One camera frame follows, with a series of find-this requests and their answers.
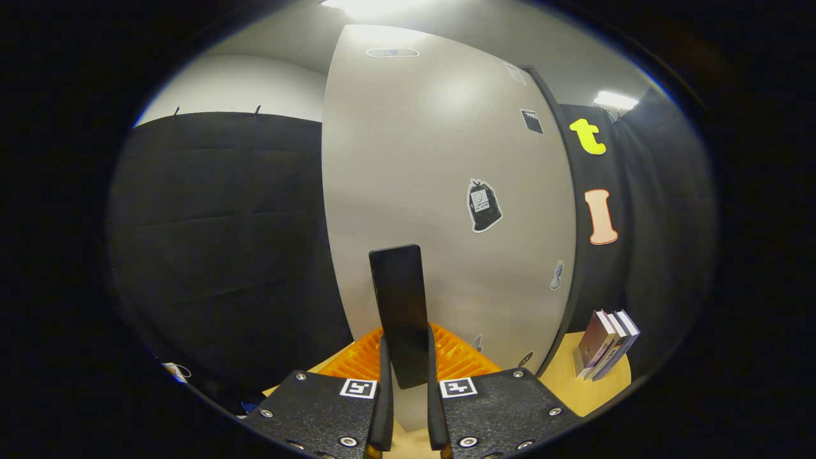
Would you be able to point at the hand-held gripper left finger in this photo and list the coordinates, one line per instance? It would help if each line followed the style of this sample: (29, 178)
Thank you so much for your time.
(319, 408)

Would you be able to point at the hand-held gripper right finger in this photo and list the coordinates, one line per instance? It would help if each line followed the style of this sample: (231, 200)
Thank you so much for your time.
(497, 408)

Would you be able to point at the maroon cover book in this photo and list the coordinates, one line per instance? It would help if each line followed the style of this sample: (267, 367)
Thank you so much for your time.
(596, 338)

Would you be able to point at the white spine book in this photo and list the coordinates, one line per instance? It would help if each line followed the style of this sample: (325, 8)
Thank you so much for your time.
(613, 347)

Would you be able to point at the small white paper tag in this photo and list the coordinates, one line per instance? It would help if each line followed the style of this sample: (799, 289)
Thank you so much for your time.
(176, 371)

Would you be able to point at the grey blue spine book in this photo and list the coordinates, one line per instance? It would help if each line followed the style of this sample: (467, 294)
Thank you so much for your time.
(626, 338)

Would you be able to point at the black backdrop cloth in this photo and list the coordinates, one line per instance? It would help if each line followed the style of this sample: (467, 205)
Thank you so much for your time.
(223, 242)

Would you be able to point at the dark grey cabinet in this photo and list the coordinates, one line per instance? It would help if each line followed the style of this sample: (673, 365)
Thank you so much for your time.
(547, 86)

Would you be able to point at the small ceiling light panel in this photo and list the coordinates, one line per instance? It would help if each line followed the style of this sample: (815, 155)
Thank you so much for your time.
(615, 100)

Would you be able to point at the large ceiling light panel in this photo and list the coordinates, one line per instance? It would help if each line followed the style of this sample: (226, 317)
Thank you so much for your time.
(370, 5)

